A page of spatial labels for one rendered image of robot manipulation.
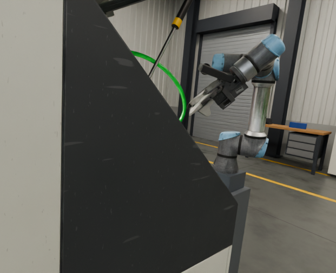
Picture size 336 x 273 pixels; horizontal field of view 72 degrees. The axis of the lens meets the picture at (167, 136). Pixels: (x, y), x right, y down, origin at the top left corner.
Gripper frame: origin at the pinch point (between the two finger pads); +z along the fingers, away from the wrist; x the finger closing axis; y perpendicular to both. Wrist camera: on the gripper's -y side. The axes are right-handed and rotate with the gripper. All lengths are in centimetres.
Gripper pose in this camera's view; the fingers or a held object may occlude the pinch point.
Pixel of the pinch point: (189, 108)
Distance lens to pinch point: 82.2
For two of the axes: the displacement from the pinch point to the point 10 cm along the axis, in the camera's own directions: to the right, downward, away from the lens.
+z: -7.5, 6.2, 2.4
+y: 6.6, 6.9, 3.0
